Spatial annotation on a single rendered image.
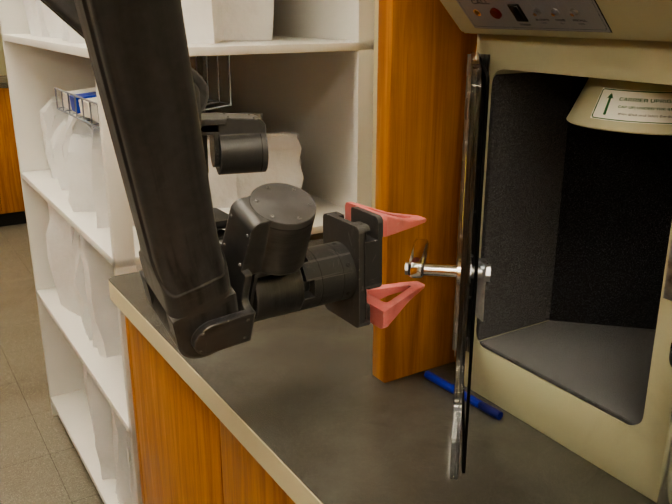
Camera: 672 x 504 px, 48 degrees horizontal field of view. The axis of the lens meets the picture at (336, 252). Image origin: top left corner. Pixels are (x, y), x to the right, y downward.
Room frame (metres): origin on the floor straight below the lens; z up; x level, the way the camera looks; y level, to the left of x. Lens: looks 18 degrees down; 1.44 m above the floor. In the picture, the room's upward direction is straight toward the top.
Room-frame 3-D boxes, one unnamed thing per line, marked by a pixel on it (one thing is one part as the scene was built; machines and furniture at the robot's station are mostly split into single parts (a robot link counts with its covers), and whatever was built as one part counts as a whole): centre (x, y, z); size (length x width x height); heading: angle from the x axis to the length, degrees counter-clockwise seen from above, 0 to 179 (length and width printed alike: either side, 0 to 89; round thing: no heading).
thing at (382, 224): (0.71, -0.05, 1.22); 0.09 x 0.07 x 0.07; 122
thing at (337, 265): (0.68, 0.01, 1.20); 0.07 x 0.07 x 0.10; 32
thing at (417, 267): (0.71, -0.10, 1.20); 0.10 x 0.05 x 0.03; 170
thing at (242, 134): (0.90, 0.15, 1.31); 0.11 x 0.09 x 0.12; 108
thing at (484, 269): (0.67, -0.14, 1.18); 0.02 x 0.02 x 0.06; 80
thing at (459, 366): (0.78, -0.14, 1.19); 0.30 x 0.01 x 0.40; 170
